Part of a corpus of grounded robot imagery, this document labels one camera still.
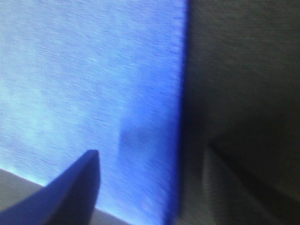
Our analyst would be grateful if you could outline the blue microfibre towel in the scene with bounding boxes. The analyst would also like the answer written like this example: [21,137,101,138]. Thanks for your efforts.
[0,0,189,225]

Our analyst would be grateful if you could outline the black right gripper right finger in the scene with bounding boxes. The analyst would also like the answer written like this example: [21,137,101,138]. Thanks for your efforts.
[202,146,300,225]

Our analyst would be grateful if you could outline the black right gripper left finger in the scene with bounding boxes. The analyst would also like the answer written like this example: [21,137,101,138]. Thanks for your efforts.
[0,150,100,225]

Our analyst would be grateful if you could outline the black table cloth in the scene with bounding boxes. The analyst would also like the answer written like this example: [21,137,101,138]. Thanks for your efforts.
[177,0,300,225]

